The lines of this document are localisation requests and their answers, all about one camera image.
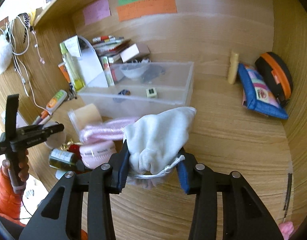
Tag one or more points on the beige clear cosmetic bottle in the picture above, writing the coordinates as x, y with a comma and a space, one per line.
84, 116

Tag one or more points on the red velvet pouch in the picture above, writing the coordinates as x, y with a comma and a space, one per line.
74, 148

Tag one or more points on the orange small box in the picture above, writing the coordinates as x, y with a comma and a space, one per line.
63, 70

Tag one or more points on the white drawstring pouch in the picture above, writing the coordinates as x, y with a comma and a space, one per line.
155, 140

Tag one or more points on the pink round jar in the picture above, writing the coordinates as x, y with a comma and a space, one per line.
94, 155

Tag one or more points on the small green white eraser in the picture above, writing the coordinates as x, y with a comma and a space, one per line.
151, 93

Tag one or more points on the orange sleeve forearm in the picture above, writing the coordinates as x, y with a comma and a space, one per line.
10, 203

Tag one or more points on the white paper booklet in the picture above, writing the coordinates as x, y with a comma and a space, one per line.
86, 61

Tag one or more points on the small dark blue packet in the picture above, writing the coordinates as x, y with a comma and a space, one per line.
124, 92

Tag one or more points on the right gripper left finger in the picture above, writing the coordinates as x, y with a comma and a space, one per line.
60, 214

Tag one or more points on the right hand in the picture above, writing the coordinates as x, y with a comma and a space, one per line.
286, 229

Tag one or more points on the stack of books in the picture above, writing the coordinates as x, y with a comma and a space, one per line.
111, 49

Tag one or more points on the clear plastic storage bin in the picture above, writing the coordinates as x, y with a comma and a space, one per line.
172, 80

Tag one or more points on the orange paper note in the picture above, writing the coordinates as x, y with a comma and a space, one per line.
141, 8

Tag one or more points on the red white marker pen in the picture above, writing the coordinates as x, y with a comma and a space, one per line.
101, 38

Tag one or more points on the blue patchwork pouch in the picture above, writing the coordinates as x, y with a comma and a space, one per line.
256, 94

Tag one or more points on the green orange glue stick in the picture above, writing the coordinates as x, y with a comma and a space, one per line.
56, 101

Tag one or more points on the small white cardboard box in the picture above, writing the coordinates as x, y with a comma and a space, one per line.
134, 51

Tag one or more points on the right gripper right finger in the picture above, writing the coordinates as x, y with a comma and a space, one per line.
244, 214

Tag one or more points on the black orange zip case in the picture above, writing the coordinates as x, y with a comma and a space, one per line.
276, 75

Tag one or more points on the dark green glass bottle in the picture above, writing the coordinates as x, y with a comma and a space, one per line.
66, 161

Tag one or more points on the pink paper note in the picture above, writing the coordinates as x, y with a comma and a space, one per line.
96, 11

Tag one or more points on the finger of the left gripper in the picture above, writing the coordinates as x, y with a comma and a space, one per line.
38, 131
12, 104

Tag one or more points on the fruit print booklet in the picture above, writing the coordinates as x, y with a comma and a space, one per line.
108, 74

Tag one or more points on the beige tube bottle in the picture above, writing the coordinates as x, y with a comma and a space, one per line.
233, 68

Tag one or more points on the orange white marker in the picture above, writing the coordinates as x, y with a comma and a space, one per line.
43, 118

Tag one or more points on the left hand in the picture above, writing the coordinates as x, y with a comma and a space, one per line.
23, 165

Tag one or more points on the yellow spray bottle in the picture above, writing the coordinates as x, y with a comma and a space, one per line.
75, 79

